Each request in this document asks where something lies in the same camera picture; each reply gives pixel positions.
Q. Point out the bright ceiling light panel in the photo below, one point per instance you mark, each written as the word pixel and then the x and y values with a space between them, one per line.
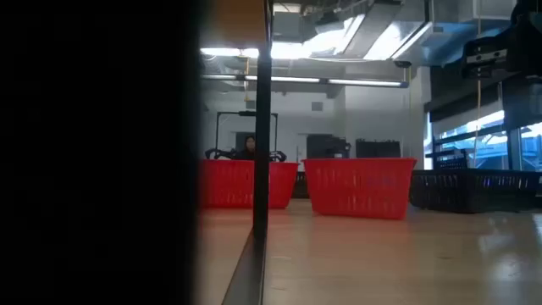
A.
pixel 220 51

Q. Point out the dome security camera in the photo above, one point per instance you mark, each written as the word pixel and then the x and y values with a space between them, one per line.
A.
pixel 402 64

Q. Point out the red slotted plastic basket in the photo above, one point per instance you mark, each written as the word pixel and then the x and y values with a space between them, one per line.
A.
pixel 360 190
pixel 228 186

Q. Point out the black window roller blind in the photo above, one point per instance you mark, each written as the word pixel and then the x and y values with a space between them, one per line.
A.
pixel 523 106

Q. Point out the black metal shelf wooden board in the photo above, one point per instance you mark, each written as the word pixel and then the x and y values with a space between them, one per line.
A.
pixel 262 127

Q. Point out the silver ventilation duct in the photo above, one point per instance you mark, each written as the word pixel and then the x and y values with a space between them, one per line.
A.
pixel 381 29

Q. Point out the person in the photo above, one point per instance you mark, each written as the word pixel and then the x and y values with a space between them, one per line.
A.
pixel 250 148

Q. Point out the black background cabinet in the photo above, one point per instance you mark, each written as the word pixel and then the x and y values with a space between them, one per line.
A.
pixel 326 146

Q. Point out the black slotted plastic basket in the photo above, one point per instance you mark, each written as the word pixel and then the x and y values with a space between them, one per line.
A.
pixel 474 190

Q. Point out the black hanging curtain panel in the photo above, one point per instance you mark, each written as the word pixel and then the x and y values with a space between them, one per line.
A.
pixel 377 149

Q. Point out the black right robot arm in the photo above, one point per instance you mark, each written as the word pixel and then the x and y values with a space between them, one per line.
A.
pixel 529 8

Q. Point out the white wall vent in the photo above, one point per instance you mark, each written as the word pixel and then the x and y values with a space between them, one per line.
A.
pixel 317 106

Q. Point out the black perforated chair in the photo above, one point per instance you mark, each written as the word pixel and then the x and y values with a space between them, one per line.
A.
pixel 453 163

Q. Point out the long ceiling light strip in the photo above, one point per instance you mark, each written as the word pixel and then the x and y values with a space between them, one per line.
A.
pixel 364 82

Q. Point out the black background robot arm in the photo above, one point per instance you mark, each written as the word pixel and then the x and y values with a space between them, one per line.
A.
pixel 277 156
pixel 220 153

